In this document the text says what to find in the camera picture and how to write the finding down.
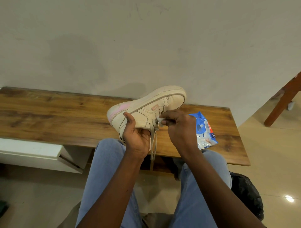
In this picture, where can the person's right hand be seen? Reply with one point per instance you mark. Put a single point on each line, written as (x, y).
(184, 131)

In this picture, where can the person's left forearm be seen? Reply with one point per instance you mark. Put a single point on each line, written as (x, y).
(117, 188)

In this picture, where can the blue wet wipes packet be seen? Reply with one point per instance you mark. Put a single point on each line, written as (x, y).
(205, 133)

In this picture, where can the person's left thumb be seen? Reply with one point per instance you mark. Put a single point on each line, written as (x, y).
(129, 121)

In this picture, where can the person's right forearm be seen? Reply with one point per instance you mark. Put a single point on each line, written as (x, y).
(216, 192)

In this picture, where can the small white cap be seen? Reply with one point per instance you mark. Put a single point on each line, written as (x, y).
(291, 106)

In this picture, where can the cream sneaker with pink stain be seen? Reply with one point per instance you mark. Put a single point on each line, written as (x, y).
(145, 112)

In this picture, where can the white drawer unit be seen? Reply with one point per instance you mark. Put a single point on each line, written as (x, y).
(30, 152)

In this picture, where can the blue jeans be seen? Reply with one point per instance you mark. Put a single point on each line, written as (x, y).
(103, 164)

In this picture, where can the person's right thumb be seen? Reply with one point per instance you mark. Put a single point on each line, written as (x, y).
(170, 123)

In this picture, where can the brown wooden chair leg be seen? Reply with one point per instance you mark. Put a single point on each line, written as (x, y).
(282, 101)

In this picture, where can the person's left hand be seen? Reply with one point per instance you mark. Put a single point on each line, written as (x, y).
(136, 141)

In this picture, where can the white wet wipe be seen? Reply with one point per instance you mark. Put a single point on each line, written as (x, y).
(161, 119)

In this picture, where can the black plastic bag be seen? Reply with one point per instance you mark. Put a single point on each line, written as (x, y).
(248, 195)

